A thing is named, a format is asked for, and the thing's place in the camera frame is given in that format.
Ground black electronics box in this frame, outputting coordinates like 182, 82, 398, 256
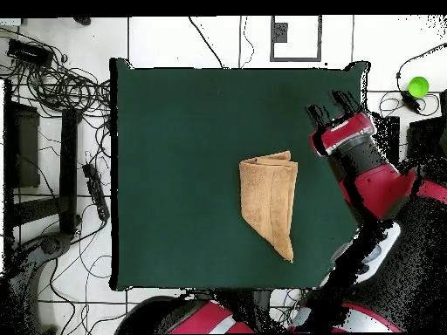
6, 38, 54, 67

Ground dark green table cloth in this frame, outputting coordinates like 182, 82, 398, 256
108, 57, 371, 291

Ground black power strip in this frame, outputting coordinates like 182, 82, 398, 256
81, 162, 111, 222

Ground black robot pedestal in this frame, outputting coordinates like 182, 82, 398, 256
209, 289, 272, 334

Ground bright green ball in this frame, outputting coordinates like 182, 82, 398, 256
407, 75, 430, 99

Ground black flat panel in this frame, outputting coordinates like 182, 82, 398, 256
405, 116, 447, 165
12, 102, 42, 189

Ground black cable tangle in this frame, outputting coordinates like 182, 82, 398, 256
0, 27, 112, 120

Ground black upright bar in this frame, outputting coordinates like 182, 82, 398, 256
378, 115, 402, 167
58, 108, 80, 236

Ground long black cable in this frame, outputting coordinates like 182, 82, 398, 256
188, 15, 225, 70

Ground black power adapter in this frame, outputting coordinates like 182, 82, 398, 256
401, 91, 423, 113

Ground tan terry towel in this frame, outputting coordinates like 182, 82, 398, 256
238, 149, 299, 263

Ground thin black cable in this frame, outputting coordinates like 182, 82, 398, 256
237, 15, 255, 70

